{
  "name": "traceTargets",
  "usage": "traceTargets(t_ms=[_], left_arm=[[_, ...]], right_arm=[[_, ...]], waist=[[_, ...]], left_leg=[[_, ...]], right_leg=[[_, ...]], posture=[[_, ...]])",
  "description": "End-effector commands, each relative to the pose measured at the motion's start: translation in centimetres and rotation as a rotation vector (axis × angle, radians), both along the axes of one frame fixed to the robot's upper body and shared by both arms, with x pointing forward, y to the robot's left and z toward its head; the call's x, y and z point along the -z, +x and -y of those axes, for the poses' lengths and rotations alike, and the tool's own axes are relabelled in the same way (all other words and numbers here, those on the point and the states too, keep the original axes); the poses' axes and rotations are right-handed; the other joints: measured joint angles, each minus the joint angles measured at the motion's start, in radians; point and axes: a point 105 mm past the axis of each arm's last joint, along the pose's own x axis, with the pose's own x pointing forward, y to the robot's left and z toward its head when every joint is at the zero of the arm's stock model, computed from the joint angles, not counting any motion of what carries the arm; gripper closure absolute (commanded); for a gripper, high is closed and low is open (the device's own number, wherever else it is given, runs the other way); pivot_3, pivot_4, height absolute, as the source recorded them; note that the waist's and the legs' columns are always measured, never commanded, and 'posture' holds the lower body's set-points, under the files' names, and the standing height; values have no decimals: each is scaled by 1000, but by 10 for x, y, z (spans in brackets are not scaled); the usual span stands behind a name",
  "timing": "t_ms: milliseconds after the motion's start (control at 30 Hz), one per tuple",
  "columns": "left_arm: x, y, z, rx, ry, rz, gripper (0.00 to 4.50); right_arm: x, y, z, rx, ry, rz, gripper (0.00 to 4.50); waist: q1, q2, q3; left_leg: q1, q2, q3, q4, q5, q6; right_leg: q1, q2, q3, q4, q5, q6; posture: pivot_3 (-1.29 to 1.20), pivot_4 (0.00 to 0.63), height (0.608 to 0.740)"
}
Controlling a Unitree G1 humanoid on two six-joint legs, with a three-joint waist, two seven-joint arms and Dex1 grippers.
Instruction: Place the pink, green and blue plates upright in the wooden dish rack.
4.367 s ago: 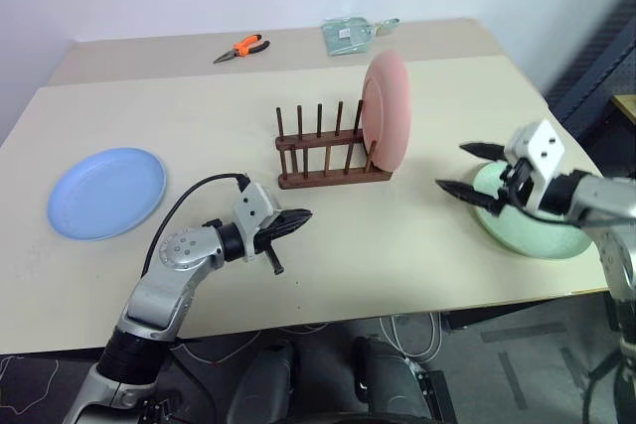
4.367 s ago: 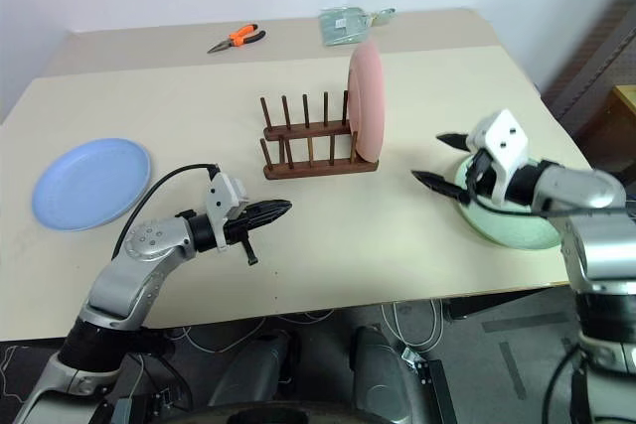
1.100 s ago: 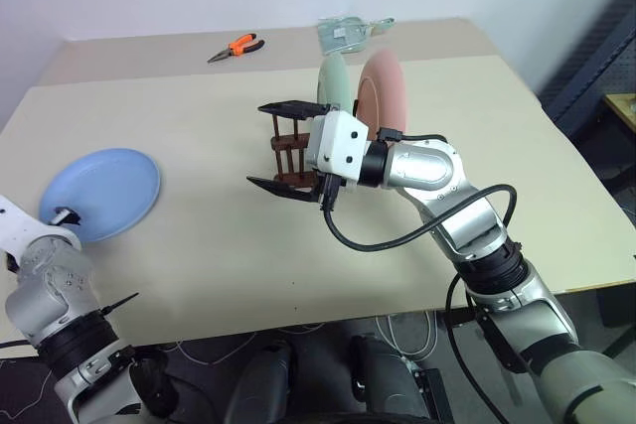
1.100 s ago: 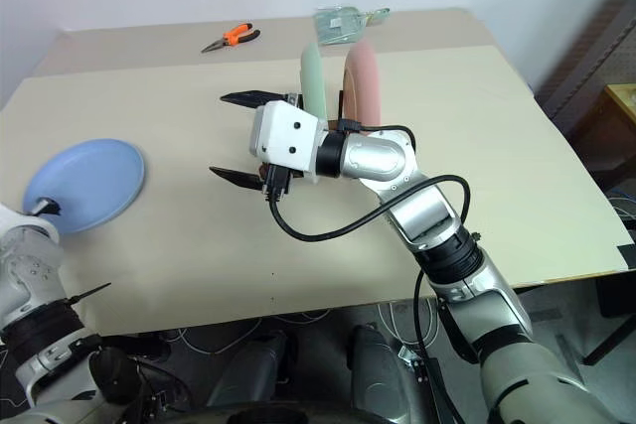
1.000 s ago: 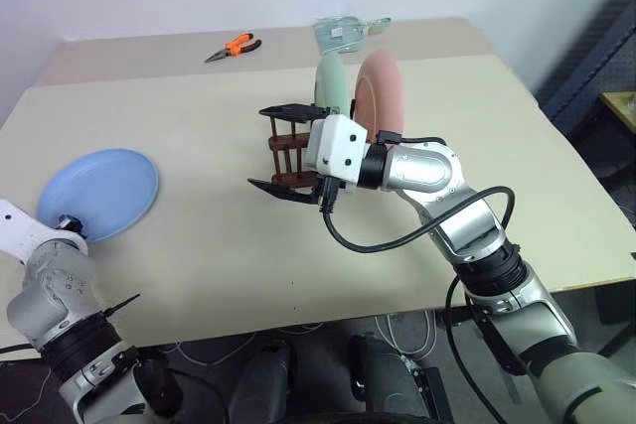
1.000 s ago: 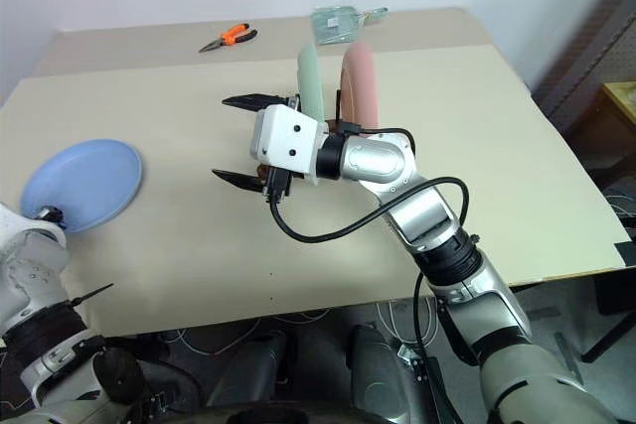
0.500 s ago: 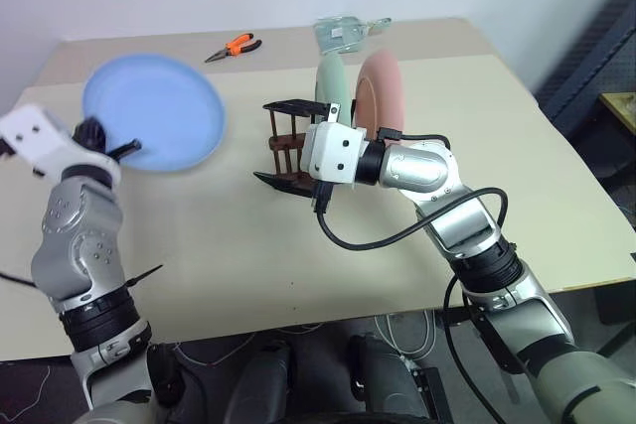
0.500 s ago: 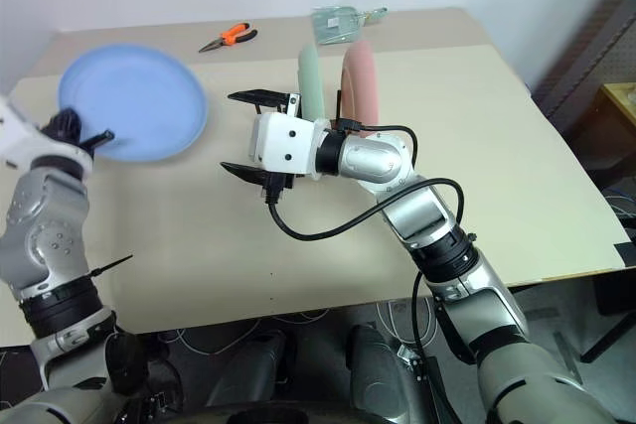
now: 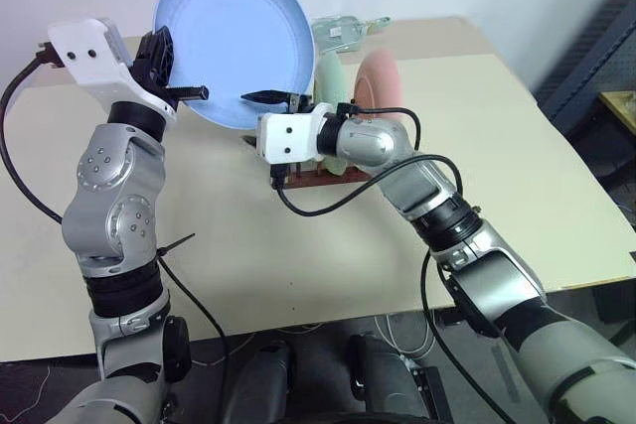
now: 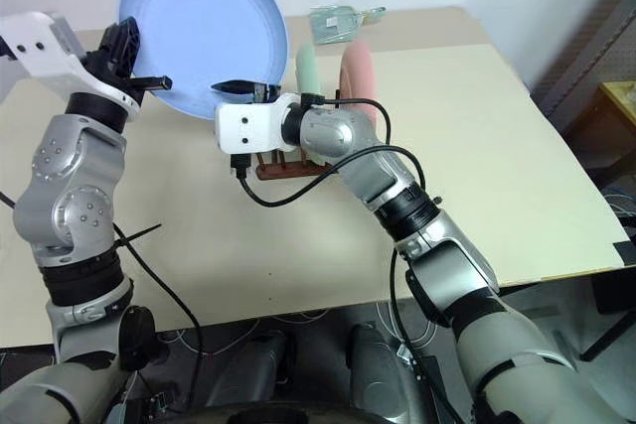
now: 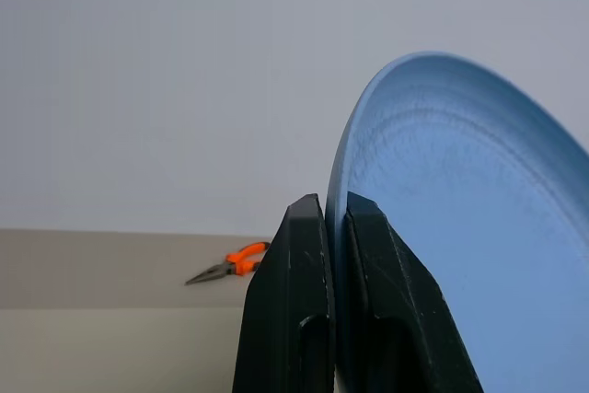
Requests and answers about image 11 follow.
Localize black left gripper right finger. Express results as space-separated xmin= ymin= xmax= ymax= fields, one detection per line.
xmin=335 ymin=191 xmax=484 ymax=393

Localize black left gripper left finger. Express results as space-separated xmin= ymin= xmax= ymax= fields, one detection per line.
xmin=231 ymin=192 xmax=337 ymax=393

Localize blue plate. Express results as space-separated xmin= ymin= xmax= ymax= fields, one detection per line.
xmin=324 ymin=51 xmax=589 ymax=393

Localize orange-handled needle-nose pliers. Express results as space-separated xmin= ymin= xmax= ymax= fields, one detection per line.
xmin=184 ymin=241 xmax=271 ymax=286

